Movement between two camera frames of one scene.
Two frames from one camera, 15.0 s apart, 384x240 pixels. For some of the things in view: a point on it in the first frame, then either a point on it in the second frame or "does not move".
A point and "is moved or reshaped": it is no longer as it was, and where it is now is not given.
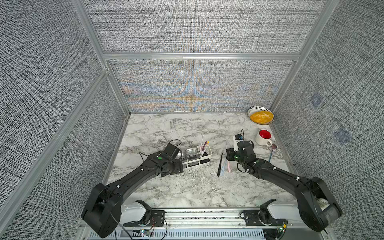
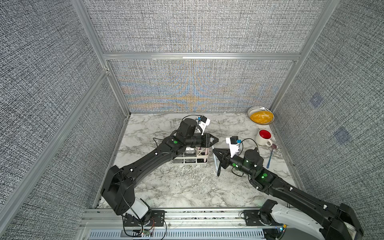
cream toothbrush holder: (205, 153) is moved or reshaped
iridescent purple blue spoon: (274, 146) does not move
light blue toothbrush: (223, 168) to (215, 159)
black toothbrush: (219, 166) does not move
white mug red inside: (263, 137) does not move
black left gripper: (179, 167) to (206, 140)
